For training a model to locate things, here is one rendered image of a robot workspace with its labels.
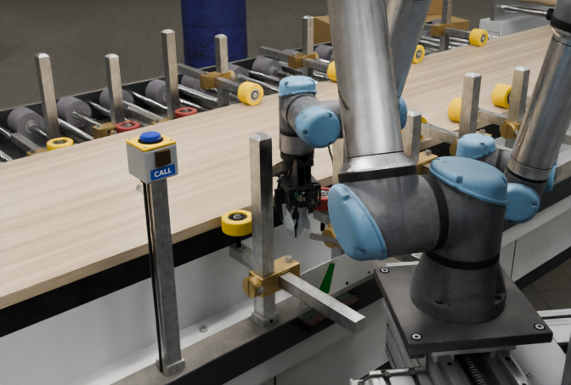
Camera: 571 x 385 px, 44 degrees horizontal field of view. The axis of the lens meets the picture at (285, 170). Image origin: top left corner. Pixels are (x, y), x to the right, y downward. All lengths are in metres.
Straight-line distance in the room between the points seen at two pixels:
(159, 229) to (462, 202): 0.61
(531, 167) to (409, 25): 0.33
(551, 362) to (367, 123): 0.50
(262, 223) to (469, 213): 0.61
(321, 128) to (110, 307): 0.69
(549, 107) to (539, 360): 0.42
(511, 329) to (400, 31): 0.51
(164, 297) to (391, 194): 0.62
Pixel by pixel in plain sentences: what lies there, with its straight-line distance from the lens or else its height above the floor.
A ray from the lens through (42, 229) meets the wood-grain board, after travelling 1.77.
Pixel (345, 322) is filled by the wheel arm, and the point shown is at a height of 0.81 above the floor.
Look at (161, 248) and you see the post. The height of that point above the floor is 1.00.
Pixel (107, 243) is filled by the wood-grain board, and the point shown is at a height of 0.90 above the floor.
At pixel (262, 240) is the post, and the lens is 1.56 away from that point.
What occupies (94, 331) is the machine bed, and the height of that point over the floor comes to 0.72.
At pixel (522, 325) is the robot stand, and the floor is 1.04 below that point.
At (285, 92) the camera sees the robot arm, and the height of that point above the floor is 1.28.
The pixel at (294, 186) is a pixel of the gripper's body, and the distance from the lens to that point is 1.44.
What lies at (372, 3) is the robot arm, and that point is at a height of 1.50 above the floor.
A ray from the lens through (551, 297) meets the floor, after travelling 3.25.
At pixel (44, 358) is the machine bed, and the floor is 0.71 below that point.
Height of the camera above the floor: 1.67
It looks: 23 degrees down
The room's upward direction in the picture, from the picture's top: 1 degrees counter-clockwise
